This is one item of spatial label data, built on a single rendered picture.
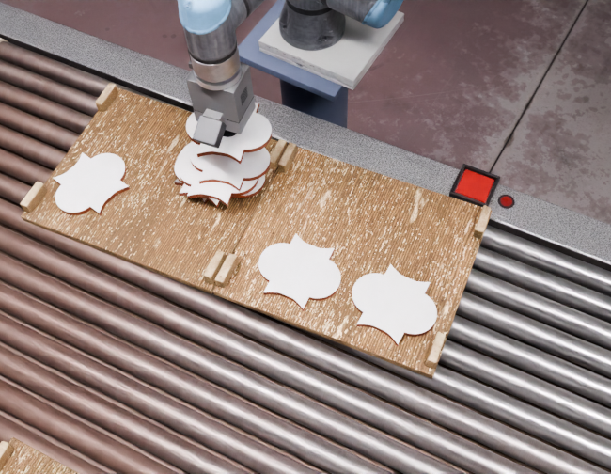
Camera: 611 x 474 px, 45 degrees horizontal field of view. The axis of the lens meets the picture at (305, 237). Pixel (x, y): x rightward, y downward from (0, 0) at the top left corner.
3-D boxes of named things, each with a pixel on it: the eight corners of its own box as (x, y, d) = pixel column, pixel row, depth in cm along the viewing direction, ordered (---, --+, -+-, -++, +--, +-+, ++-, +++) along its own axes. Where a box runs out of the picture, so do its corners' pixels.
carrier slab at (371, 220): (291, 149, 147) (291, 144, 146) (491, 214, 138) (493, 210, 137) (213, 294, 132) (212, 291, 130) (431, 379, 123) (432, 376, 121)
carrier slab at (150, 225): (117, 91, 157) (115, 86, 155) (291, 150, 147) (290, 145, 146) (23, 220, 141) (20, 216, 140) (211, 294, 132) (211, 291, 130)
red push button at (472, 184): (464, 172, 144) (465, 168, 143) (493, 182, 142) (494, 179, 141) (453, 196, 141) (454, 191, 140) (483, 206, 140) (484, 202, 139)
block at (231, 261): (230, 258, 134) (228, 251, 131) (240, 261, 133) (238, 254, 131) (215, 286, 131) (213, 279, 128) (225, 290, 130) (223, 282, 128)
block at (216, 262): (219, 255, 134) (216, 247, 132) (227, 259, 134) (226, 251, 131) (203, 282, 131) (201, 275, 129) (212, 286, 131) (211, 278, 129)
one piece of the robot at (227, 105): (163, 86, 111) (182, 150, 125) (216, 102, 109) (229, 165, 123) (197, 32, 117) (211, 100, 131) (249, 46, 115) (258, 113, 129)
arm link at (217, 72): (225, 71, 110) (176, 56, 111) (228, 90, 114) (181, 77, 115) (245, 36, 113) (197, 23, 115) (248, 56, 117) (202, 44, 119)
